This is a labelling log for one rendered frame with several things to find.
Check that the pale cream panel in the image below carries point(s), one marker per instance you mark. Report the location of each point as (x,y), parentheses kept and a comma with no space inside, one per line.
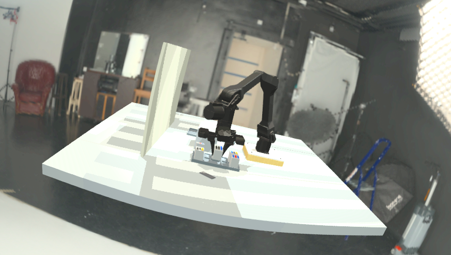
(165,93)

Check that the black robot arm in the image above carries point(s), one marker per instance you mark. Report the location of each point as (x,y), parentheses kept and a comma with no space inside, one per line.
(232,95)

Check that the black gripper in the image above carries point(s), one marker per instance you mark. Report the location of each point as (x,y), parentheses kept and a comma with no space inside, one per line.
(205,133)

